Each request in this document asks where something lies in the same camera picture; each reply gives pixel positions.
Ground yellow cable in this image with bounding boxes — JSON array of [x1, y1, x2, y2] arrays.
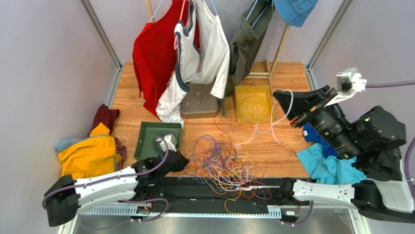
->
[[238, 88, 270, 119]]

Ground white cable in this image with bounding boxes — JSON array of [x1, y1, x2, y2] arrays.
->
[[235, 89, 294, 152]]

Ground multicolour cable pile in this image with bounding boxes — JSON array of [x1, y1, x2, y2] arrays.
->
[[186, 117, 273, 215]]

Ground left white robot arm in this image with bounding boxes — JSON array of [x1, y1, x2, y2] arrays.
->
[[42, 150, 190, 227]]

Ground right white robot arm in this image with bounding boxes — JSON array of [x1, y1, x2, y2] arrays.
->
[[273, 86, 415, 223]]

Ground wooden clothes rack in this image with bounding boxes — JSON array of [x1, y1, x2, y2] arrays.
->
[[145, 0, 291, 98]]

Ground yellow plastic tray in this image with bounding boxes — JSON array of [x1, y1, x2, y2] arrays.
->
[[233, 85, 275, 124]]

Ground green plastic tray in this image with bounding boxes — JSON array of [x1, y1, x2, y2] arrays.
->
[[134, 122, 182, 160]]

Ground dark blue towel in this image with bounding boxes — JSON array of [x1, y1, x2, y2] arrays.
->
[[302, 123, 339, 158]]

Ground olive green hanging garment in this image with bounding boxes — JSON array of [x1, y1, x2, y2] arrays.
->
[[225, 0, 274, 97]]

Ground yellow cloth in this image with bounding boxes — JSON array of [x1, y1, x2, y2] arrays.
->
[[57, 134, 124, 179]]

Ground cyan cloth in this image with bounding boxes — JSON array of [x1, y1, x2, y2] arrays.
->
[[296, 143, 367, 185]]

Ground blue bucket hat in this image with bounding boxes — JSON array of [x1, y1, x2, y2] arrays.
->
[[273, 0, 318, 27]]

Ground white hanging tank top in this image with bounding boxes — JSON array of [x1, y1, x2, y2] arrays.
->
[[155, 0, 230, 124]]

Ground red hanging shirt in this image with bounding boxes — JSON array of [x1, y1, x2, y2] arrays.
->
[[132, 0, 190, 116]]

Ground grey blue cloth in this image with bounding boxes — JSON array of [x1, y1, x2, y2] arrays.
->
[[55, 139, 83, 153]]

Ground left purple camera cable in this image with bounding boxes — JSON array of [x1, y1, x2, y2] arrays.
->
[[41, 137, 170, 230]]

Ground purple camera cable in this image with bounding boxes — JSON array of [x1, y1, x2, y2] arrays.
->
[[280, 80, 415, 226], [41, 137, 170, 230]]

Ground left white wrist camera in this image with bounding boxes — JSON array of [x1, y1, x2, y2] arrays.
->
[[154, 133, 177, 153]]

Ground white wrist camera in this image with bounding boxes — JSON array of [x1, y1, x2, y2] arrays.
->
[[154, 133, 177, 153], [325, 67, 367, 106]]

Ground black coiled cable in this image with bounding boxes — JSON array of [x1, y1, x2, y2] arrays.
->
[[153, 131, 179, 153]]

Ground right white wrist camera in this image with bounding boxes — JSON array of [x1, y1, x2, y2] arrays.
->
[[325, 67, 367, 106]]

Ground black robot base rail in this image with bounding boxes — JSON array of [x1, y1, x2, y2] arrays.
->
[[82, 177, 313, 223]]

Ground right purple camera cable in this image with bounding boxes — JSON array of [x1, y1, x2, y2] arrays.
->
[[280, 80, 415, 226]]

